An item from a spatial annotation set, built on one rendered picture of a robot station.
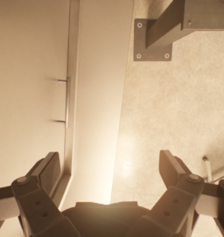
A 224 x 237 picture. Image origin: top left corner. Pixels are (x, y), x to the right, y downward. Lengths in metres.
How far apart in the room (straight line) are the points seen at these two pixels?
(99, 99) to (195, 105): 1.11
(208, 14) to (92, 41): 0.34
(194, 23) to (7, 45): 0.44
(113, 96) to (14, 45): 0.39
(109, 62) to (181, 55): 0.98
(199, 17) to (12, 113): 0.49
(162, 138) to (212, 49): 0.82
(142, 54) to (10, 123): 1.23
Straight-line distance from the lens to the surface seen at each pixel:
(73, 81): 0.59
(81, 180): 0.75
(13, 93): 0.30
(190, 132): 1.64
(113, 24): 0.62
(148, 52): 1.43
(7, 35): 0.29
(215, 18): 0.57
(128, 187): 1.77
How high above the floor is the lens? 1.40
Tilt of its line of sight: 75 degrees down
